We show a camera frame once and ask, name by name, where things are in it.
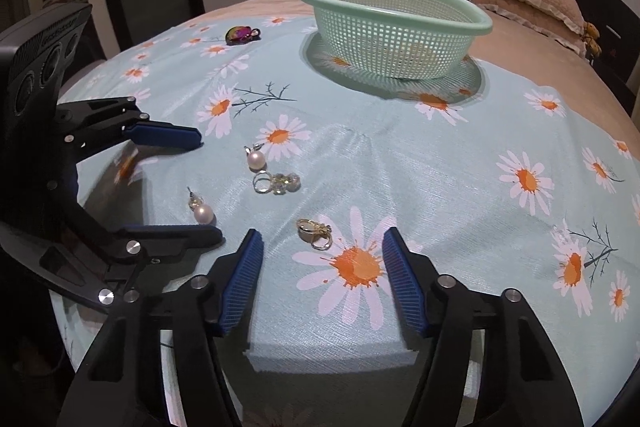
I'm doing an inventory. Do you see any crystal ring earring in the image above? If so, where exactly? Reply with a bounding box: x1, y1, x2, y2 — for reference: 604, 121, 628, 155
253, 170, 302, 195

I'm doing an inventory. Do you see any beige bed cover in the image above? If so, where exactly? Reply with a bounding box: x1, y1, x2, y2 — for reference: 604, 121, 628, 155
196, 0, 639, 156

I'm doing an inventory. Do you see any mint green plastic basket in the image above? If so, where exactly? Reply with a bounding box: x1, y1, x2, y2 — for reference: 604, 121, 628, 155
300, 0, 492, 80

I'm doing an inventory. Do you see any pearl stud earring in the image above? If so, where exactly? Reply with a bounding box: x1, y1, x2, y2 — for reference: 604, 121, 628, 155
188, 188, 216, 225

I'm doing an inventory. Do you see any brown teddy bear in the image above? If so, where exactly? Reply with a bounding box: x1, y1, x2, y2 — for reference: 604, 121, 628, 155
582, 22, 602, 60

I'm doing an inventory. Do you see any iridescent purple pendant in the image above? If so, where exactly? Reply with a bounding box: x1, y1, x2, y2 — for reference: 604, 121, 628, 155
224, 26, 262, 46

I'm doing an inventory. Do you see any lower pink frilled pillow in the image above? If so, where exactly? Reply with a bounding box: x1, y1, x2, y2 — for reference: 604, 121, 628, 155
471, 0, 586, 58

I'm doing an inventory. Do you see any gold clip earring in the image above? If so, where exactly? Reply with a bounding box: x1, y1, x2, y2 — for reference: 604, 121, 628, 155
295, 219, 333, 251

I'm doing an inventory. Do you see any daisy print blue cloth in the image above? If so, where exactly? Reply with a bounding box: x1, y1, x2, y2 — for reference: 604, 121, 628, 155
65, 17, 639, 426

